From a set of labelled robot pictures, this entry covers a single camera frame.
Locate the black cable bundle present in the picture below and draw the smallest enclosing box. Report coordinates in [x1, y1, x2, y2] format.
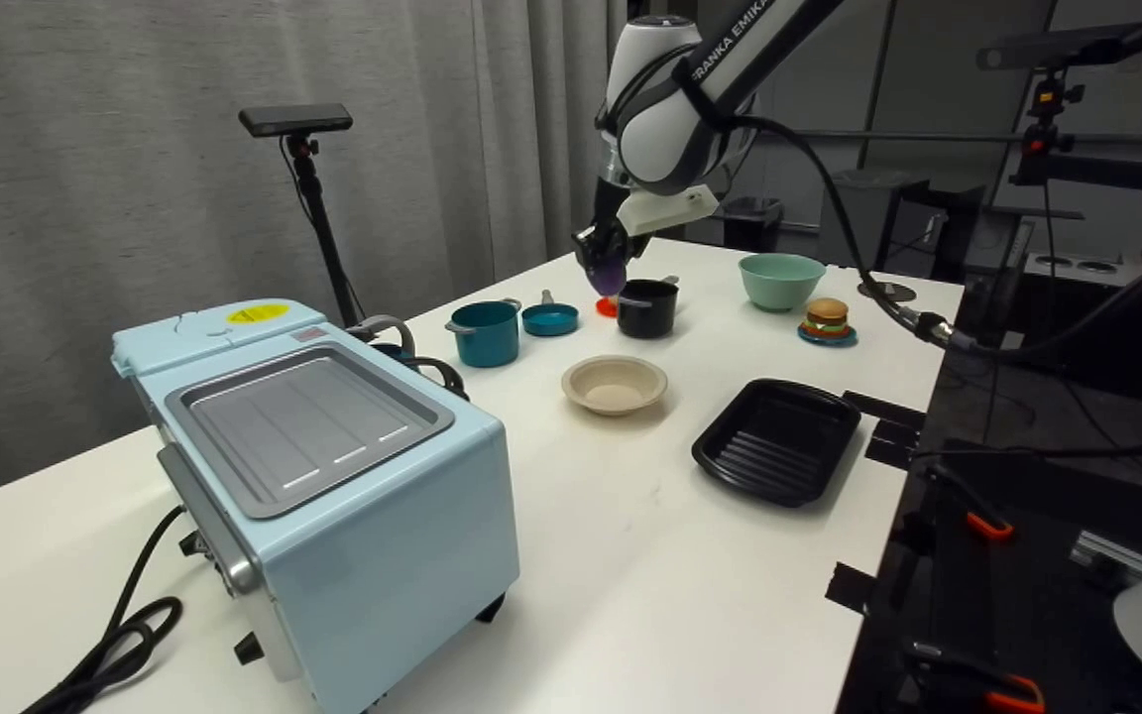
[347, 309, 473, 401]

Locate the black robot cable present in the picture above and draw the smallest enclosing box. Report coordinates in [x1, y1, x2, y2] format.
[726, 109, 1142, 364]

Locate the black ribbed tray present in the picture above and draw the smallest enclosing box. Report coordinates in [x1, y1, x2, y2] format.
[689, 376, 864, 512]

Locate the black camera stand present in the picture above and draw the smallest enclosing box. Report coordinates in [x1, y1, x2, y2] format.
[1014, 62, 1095, 167]

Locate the teal pot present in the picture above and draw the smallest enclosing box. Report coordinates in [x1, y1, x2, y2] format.
[443, 297, 527, 372]

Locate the small teal saucer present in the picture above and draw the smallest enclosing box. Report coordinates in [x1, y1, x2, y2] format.
[792, 317, 864, 352]

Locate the toy burger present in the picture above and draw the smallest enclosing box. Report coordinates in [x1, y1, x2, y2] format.
[802, 292, 855, 342]

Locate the black bar camera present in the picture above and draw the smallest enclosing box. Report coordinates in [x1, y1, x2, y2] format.
[235, 101, 356, 144]
[975, 21, 1142, 75]

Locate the light blue toaster oven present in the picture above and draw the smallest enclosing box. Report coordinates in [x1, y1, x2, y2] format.
[108, 292, 521, 714]

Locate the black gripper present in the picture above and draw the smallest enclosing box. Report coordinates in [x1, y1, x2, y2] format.
[569, 208, 642, 288]

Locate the orange handled clamp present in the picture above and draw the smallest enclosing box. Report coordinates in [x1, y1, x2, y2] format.
[934, 460, 1018, 547]
[902, 639, 1052, 714]

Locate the beige round plate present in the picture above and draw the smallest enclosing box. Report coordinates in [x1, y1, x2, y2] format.
[560, 352, 672, 419]

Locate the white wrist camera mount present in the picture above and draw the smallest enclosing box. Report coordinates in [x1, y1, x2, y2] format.
[617, 179, 726, 240]

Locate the black tape patch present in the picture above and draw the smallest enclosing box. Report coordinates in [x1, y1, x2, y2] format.
[841, 387, 931, 466]
[825, 557, 880, 614]

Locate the black background box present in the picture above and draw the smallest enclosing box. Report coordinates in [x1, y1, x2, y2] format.
[714, 192, 788, 255]

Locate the mint green bowl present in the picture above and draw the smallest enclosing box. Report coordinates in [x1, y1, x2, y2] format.
[732, 248, 828, 317]

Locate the black toaster power cable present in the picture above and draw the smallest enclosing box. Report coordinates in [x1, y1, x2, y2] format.
[19, 503, 196, 714]

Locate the teal pot lid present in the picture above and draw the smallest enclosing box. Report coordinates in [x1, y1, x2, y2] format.
[519, 284, 582, 342]

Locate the black cup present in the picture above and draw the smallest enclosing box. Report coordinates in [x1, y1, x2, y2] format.
[615, 272, 687, 342]

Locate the black camera tripod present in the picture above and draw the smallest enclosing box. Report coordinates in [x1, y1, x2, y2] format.
[278, 130, 367, 330]

